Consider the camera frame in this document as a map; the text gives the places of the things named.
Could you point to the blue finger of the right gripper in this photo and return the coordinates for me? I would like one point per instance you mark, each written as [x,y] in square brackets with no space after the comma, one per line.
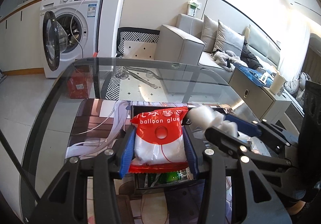
[224,145]
[245,127]

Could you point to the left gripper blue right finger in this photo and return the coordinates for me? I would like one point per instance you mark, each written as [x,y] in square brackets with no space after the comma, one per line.
[191,154]

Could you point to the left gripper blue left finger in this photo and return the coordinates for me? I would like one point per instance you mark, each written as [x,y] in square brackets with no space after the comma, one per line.
[127,152]

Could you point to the green medicine sachet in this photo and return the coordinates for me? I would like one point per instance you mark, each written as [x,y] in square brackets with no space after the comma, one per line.
[157,179]

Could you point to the red balloon glue packet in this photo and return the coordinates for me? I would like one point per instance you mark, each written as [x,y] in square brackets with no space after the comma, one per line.
[159,143]

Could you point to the person right hand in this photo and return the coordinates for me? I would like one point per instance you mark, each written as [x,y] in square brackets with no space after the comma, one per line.
[296,208]

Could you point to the beige side cabinet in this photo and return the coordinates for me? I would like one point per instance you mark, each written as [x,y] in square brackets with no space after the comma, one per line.
[260,100]

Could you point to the black cardboard box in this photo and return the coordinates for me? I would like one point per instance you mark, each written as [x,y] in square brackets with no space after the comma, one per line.
[160,143]

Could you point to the anime printed desk mat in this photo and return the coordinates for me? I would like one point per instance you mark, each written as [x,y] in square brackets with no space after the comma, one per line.
[106,165]

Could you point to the white cup on cabinet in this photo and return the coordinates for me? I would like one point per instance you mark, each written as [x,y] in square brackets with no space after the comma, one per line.
[277,84]

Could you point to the black jacket on sofa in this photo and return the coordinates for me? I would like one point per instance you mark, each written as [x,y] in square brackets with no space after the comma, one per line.
[249,58]

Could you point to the grey fluffy blanket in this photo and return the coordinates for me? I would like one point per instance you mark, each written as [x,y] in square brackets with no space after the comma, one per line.
[226,59]

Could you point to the grey throw pillow front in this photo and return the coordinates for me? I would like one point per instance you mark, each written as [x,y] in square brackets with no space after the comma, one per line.
[228,39]

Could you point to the red box on floor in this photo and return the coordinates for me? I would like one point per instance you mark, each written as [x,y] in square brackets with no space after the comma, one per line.
[82,82]

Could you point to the beige sofa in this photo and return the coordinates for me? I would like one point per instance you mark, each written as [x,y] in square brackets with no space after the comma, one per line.
[182,44]

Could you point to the beige throw pillow back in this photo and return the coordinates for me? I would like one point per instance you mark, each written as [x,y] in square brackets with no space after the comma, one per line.
[208,35]

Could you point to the black patterned chair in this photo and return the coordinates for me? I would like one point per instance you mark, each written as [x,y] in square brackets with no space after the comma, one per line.
[136,43]

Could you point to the white front-load washing machine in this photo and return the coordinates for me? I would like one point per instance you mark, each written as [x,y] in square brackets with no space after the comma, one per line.
[69,31]

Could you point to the wall tissue holder green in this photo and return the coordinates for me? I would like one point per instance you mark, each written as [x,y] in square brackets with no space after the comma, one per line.
[193,6]

